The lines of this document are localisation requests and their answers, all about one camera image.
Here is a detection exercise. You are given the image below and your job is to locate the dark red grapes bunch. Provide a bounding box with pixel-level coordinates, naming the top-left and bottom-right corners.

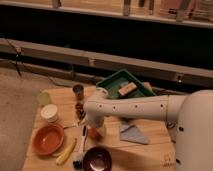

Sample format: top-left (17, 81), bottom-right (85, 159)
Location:
top-left (75, 102), bottom-right (86, 120)

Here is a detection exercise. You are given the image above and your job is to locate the brown sponge block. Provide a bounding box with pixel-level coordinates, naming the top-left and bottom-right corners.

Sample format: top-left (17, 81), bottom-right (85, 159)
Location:
top-left (118, 82), bottom-right (137, 97)

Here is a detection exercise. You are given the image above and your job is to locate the orange bowl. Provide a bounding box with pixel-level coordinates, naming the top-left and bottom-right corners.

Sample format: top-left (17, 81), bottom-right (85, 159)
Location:
top-left (33, 124), bottom-right (65, 156)

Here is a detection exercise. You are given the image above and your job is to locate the red yellow apple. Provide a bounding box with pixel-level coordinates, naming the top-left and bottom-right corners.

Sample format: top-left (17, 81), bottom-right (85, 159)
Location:
top-left (88, 128), bottom-right (102, 141)

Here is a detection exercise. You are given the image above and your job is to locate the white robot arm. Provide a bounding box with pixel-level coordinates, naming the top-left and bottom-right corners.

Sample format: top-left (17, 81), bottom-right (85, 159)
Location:
top-left (84, 88), bottom-right (213, 171)

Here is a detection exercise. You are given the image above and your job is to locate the purple bowl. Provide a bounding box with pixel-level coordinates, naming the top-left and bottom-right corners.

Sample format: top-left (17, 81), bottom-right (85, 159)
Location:
top-left (82, 146), bottom-right (112, 171)

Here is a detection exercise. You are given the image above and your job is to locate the grey cloth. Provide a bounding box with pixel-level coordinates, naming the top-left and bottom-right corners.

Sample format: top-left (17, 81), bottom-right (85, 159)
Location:
top-left (120, 120), bottom-right (150, 145)

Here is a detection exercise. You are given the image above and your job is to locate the white round container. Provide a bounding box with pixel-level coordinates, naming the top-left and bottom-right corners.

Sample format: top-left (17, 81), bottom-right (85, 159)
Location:
top-left (40, 104), bottom-right (58, 123)

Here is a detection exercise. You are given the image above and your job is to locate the yellow banana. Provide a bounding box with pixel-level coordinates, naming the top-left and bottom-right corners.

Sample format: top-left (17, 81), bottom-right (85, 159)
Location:
top-left (56, 138), bottom-right (77, 165)

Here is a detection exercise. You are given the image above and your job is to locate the metal cup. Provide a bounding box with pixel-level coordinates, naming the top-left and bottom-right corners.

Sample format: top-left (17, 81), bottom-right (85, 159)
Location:
top-left (73, 84), bottom-right (84, 100)

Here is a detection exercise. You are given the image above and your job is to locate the green plastic tray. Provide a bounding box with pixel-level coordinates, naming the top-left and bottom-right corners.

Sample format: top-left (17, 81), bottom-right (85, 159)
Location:
top-left (96, 69), bottom-right (155, 99)

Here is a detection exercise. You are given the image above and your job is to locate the white black brush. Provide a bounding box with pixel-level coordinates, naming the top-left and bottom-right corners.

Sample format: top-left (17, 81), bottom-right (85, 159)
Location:
top-left (73, 126), bottom-right (87, 169)

